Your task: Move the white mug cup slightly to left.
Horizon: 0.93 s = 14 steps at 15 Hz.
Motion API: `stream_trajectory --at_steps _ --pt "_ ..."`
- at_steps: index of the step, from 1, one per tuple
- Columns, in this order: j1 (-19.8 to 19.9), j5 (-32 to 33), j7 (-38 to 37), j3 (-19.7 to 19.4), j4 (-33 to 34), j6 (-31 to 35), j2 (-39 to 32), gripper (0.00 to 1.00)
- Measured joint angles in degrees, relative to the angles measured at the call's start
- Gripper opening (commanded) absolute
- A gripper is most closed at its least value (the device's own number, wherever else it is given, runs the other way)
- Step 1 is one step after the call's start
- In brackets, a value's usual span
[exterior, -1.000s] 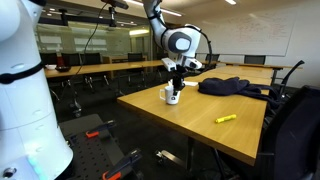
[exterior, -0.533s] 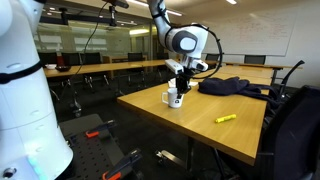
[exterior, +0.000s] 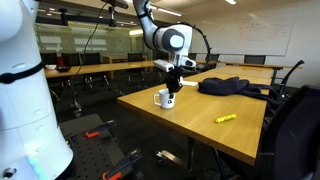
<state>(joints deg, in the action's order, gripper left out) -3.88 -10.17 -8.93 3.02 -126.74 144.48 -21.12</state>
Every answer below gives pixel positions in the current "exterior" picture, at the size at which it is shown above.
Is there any wall whiteboard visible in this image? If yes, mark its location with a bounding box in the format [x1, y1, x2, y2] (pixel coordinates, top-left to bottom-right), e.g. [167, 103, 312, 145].
[190, 5, 297, 57]

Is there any black perforated mounting board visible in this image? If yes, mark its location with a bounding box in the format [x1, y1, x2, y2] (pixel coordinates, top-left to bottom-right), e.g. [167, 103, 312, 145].
[57, 113, 135, 180]

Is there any black hanging cable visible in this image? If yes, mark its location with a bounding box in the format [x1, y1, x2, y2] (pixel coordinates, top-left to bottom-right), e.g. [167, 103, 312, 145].
[75, 2, 108, 78]

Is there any white mug cup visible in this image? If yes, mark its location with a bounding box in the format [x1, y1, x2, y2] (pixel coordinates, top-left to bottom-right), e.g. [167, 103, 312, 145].
[152, 87, 176, 110]

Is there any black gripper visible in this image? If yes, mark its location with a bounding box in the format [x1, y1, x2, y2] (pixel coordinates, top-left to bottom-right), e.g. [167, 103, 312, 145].
[165, 66, 185, 99]

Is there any small black bowl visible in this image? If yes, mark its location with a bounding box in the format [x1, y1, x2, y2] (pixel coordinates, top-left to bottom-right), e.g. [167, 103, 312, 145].
[54, 65, 72, 74]

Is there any navy blue cloth garment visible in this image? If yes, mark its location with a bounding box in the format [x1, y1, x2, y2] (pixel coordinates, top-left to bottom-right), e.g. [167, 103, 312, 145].
[197, 76, 285, 108]

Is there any yellow highlighter marker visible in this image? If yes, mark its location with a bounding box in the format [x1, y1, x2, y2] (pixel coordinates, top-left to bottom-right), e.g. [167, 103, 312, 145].
[214, 113, 238, 124]

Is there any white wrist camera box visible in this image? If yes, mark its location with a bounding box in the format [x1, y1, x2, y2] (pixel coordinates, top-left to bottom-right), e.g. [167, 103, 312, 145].
[153, 59, 175, 72]

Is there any long wooden meeting table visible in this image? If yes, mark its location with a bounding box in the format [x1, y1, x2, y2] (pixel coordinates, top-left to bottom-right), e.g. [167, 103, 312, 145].
[44, 60, 158, 80]

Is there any black background office chair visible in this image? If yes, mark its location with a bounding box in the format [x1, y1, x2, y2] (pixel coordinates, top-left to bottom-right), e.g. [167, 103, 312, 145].
[243, 54, 267, 66]
[79, 52, 103, 66]
[61, 52, 81, 67]
[127, 52, 144, 63]

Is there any black camera on stand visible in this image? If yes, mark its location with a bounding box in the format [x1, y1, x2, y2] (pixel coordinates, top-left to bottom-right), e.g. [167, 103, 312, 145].
[100, 0, 130, 28]

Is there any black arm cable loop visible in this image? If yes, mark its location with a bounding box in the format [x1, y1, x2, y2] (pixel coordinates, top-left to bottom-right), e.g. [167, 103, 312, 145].
[181, 21, 213, 73]

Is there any black mesh office chair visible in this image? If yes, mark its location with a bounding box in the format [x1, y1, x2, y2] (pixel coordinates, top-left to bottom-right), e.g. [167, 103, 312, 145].
[255, 84, 320, 180]
[266, 59, 306, 102]

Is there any red bottle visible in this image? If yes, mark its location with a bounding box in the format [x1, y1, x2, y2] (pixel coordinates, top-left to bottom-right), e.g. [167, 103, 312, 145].
[56, 54, 65, 68]

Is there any black orange-tipped clamp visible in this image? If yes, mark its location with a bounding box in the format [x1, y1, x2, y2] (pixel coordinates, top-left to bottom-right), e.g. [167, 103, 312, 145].
[65, 119, 117, 145]
[101, 148, 143, 180]

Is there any white paper sheet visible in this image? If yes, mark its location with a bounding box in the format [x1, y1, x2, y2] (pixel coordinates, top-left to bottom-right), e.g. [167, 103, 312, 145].
[181, 79, 200, 88]

